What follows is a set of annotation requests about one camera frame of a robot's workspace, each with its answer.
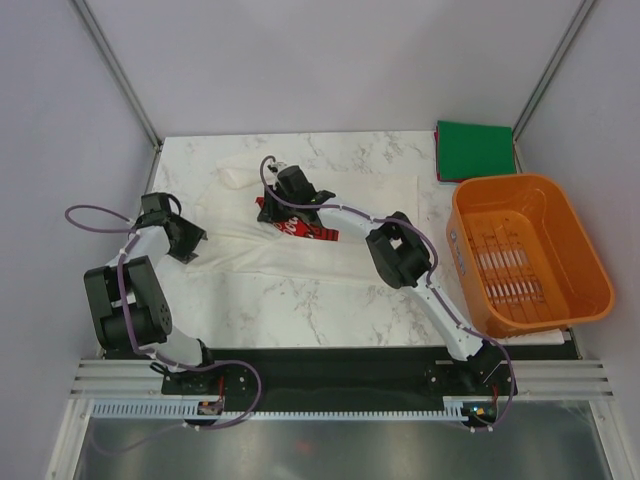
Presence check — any aluminium frame post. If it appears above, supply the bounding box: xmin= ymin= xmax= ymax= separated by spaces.
xmin=69 ymin=0 xmax=164 ymax=151
xmin=512 ymin=0 xmax=599 ymax=143

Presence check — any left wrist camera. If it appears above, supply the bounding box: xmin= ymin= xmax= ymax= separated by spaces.
xmin=141 ymin=192 xmax=182 ymax=214

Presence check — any left aluminium frame post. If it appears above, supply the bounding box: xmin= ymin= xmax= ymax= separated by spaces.
xmin=69 ymin=0 xmax=164 ymax=151

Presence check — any right aluminium frame post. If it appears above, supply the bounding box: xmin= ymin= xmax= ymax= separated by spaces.
xmin=512 ymin=0 xmax=599 ymax=143

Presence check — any purple cable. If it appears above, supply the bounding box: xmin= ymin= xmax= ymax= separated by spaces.
xmin=64 ymin=204 xmax=264 ymax=456
xmin=259 ymin=153 xmax=517 ymax=434

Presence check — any folded green t-shirt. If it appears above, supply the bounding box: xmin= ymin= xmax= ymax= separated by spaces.
xmin=436 ymin=120 xmax=516 ymax=183

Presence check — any orange plastic basket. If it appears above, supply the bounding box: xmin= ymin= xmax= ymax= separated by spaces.
xmin=446 ymin=174 xmax=615 ymax=339

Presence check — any white coca-cola t-shirt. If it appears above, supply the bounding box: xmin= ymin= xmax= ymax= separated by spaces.
xmin=186 ymin=155 xmax=419 ymax=285

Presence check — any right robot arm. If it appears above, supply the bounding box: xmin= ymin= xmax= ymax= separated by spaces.
xmin=264 ymin=184 xmax=506 ymax=394

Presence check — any folded red t-shirt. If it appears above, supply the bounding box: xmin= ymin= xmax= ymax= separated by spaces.
xmin=434 ymin=126 xmax=441 ymax=182

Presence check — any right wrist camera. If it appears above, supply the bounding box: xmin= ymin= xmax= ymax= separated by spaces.
xmin=268 ymin=163 xmax=316 ymax=204

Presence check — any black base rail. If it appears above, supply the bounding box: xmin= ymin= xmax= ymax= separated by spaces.
xmin=155 ymin=347 xmax=517 ymax=412

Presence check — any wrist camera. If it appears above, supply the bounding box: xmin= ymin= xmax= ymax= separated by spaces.
xmin=141 ymin=192 xmax=182 ymax=214
xmin=268 ymin=163 xmax=316 ymax=204

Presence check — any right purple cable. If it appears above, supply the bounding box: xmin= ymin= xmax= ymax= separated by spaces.
xmin=259 ymin=153 xmax=517 ymax=434

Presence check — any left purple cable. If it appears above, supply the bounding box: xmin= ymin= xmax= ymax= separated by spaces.
xmin=64 ymin=204 xmax=264 ymax=456

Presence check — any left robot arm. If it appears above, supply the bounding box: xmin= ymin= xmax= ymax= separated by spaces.
xmin=84 ymin=208 xmax=220 ymax=393

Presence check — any white slotted cable duct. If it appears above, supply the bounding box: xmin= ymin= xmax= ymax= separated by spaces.
xmin=91 ymin=397 xmax=495 ymax=422

